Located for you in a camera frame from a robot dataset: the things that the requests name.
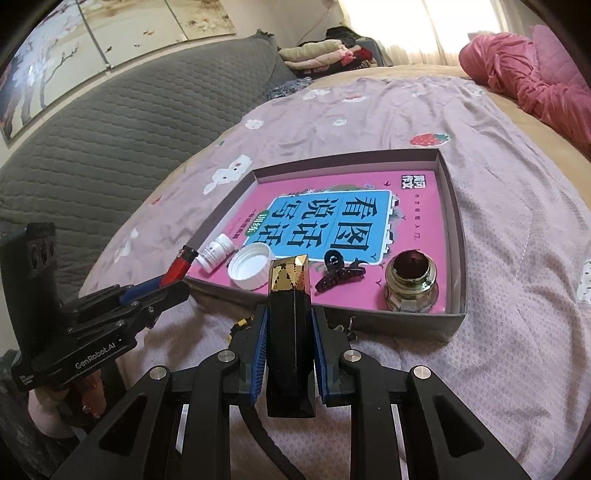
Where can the pink quilted comforter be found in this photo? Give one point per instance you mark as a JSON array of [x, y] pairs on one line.
[[539, 74]]

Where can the black hair claw clip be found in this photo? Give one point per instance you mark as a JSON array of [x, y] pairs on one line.
[[337, 272]]

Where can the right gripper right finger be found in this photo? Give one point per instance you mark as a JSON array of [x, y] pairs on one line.
[[404, 424]]

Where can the stack of folded clothes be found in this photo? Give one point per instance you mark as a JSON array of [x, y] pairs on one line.
[[342, 50]]

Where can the grey quilted headboard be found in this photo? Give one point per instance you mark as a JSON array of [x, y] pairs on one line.
[[94, 162]]

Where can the red black lighter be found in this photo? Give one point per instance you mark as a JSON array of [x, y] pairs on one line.
[[179, 267]]

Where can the yellow black wristwatch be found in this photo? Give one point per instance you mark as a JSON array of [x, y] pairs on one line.
[[239, 326]]

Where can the dark shallow cardboard box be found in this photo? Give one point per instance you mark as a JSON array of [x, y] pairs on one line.
[[430, 326]]

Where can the floral wall painting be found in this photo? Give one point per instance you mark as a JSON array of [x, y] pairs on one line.
[[81, 39]]

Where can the lilac patterned bed sheet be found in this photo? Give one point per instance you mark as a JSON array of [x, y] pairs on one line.
[[521, 358]]

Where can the dark patterned cloth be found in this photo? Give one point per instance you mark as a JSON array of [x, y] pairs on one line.
[[288, 88]]

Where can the person left hand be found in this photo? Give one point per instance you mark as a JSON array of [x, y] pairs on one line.
[[48, 409]]

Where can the white sheer curtain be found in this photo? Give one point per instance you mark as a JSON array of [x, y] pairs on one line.
[[429, 32]]

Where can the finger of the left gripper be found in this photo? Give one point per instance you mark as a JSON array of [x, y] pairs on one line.
[[143, 288], [152, 302]]

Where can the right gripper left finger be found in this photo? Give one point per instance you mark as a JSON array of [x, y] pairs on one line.
[[175, 425]]

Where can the pink blue book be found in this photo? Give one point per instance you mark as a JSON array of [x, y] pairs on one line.
[[370, 216]]

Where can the white plastic jar lid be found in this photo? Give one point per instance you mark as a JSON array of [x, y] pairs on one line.
[[249, 268]]

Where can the white pill bottle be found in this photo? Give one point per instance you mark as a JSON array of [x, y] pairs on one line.
[[215, 253]]

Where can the black gold lipstick tube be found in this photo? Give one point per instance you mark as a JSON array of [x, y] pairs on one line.
[[290, 391]]

